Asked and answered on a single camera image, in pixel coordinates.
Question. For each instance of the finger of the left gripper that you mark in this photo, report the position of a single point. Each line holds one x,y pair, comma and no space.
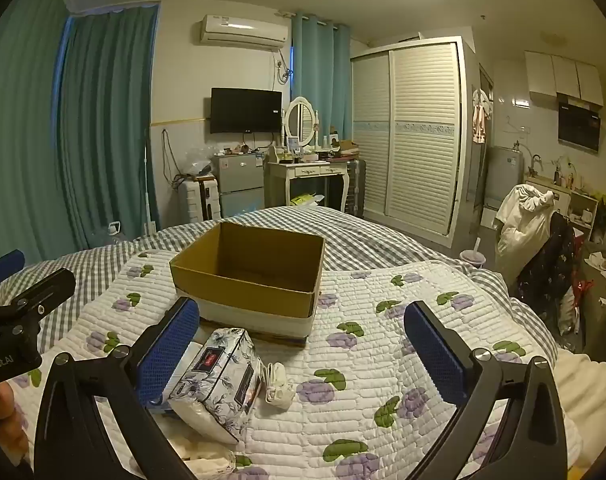
30,307
11,263

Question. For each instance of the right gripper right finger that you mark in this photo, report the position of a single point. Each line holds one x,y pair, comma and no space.
530,441

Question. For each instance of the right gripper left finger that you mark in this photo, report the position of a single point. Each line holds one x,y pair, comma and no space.
71,440

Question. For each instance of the floral zip pouch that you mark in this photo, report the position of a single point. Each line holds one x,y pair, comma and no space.
216,394

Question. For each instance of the white socks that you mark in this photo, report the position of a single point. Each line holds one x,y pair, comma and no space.
280,391

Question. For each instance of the left human hand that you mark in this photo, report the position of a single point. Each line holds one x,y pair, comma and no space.
13,439

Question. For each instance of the brown cardboard box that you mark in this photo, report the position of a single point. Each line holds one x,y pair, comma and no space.
264,280

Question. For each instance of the white suitcase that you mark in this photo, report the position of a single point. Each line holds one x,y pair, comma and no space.
199,200

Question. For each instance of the white floral quilt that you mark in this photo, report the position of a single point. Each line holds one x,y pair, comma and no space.
364,405

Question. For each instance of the large teal curtain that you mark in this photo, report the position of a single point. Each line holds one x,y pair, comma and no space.
75,113

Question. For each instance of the purple drink cup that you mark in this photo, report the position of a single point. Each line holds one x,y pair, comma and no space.
473,256

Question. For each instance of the small grey fridge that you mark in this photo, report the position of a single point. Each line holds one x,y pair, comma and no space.
241,183

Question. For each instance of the white jacket on chair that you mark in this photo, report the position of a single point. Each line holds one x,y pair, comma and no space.
522,223

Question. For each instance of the grey checked bed sheet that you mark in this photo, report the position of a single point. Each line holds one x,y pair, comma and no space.
351,244

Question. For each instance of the white dressing table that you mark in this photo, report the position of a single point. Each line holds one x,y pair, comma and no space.
287,173

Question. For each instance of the dark grey suitcase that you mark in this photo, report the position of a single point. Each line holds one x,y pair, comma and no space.
355,200

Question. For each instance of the grey washing machine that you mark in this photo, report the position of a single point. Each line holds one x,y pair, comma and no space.
505,170

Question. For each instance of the oval vanity mirror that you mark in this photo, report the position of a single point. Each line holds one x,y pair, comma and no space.
300,126

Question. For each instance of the white air conditioner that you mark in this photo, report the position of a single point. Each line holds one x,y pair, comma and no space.
242,32

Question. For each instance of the black range hood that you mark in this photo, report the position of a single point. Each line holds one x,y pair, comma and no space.
578,125

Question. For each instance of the narrow teal curtain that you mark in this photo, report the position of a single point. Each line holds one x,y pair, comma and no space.
322,73

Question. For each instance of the white louvered wardrobe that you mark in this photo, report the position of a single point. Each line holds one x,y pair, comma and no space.
411,120

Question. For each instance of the white upper cabinets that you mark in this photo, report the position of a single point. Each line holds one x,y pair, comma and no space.
551,76

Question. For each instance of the black wall television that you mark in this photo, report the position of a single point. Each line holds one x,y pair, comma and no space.
235,110

